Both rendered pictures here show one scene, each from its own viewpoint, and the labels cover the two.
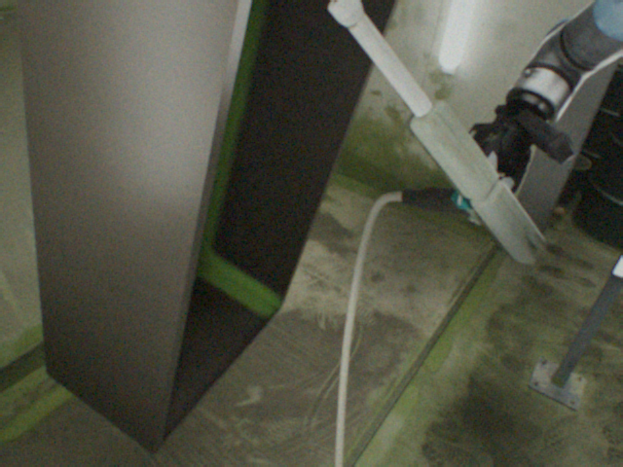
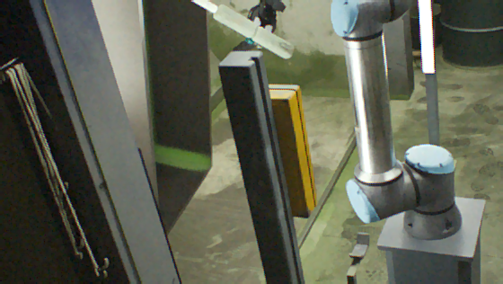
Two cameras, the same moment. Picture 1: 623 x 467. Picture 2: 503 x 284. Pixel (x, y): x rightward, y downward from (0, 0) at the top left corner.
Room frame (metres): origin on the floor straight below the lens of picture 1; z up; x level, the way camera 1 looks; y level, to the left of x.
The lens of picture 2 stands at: (-1.44, -0.17, 2.04)
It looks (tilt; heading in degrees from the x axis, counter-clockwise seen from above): 29 degrees down; 1
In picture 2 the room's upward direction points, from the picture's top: 12 degrees counter-clockwise
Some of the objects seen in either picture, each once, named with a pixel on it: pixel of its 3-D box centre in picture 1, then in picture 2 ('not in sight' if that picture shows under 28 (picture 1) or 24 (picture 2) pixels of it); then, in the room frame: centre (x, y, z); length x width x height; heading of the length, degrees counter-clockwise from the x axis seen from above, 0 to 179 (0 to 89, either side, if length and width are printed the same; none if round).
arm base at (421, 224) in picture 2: not in sight; (431, 209); (0.29, -0.69, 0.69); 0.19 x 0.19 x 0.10
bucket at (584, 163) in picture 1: (560, 177); (424, 27); (3.20, -1.58, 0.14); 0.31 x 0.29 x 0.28; 151
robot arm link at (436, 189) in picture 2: not in sight; (427, 176); (0.28, -0.68, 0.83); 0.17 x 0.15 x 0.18; 103
